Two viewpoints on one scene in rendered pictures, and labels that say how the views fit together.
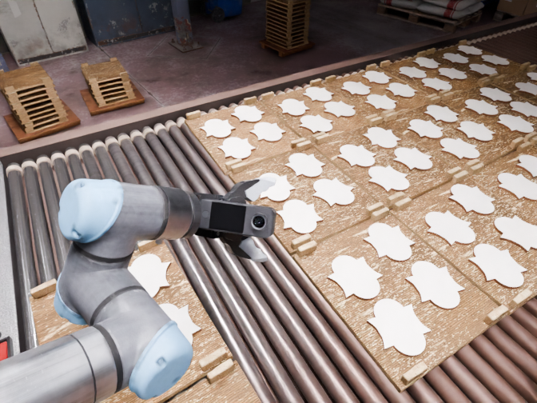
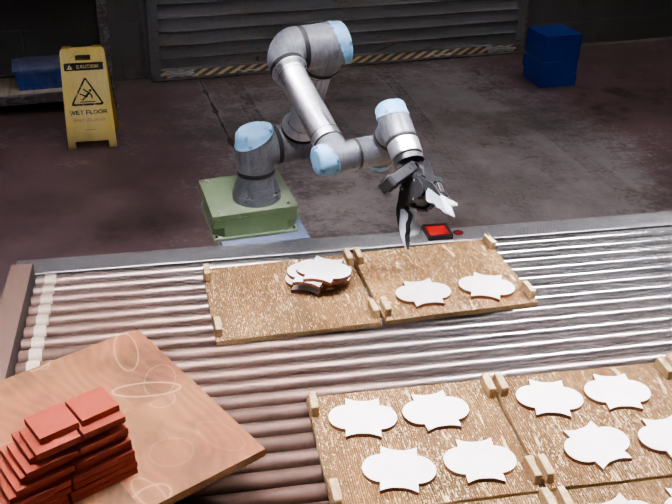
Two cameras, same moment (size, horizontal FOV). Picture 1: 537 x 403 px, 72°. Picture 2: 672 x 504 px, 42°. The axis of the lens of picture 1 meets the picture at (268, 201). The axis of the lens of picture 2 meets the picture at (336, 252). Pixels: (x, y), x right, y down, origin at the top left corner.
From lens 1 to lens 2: 193 cm
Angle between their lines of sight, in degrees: 83
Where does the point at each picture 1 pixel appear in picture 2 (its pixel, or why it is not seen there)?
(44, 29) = not seen: outside the picture
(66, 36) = not seen: outside the picture
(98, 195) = (386, 104)
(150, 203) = (392, 128)
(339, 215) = (545, 436)
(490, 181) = not seen: outside the picture
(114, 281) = (364, 140)
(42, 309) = (471, 244)
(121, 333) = (331, 136)
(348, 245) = (486, 426)
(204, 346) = (401, 308)
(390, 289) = (409, 434)
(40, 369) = (318, 114)
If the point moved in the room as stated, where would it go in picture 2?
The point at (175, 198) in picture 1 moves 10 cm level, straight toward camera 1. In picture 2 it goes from (401, 140) to (357, 139)
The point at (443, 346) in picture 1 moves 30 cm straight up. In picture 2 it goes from (327, 441) to (328, 318)
